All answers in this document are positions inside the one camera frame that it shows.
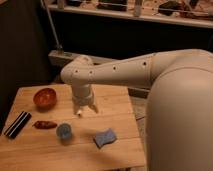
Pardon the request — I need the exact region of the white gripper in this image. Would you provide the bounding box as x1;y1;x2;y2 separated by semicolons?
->
72;84;99;116

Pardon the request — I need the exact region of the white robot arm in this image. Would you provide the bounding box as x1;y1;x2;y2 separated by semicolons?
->
61;49;213;171

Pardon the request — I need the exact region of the blue glass cup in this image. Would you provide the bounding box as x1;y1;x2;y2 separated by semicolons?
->
56;123;72;140

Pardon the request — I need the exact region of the black striped rectangular block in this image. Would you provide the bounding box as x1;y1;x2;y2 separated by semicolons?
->
4;111;32;139

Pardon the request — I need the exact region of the metal lamp stand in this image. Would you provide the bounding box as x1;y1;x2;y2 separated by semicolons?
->
43;0;63;51

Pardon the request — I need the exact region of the white wall shelf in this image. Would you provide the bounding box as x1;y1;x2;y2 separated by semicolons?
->
44;0;213;29

